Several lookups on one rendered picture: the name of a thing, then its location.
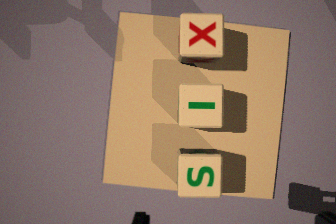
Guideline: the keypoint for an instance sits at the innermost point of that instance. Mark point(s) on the tan letter block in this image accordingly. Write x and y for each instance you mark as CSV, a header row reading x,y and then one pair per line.
x,y
199,173
201,38
200,105

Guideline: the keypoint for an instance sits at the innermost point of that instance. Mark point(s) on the tan square mat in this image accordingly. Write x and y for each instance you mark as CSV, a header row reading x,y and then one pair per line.
x,y
143,131

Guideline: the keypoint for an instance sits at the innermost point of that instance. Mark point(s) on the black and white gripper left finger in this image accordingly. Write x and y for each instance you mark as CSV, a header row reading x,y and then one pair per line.
x,y
141,218

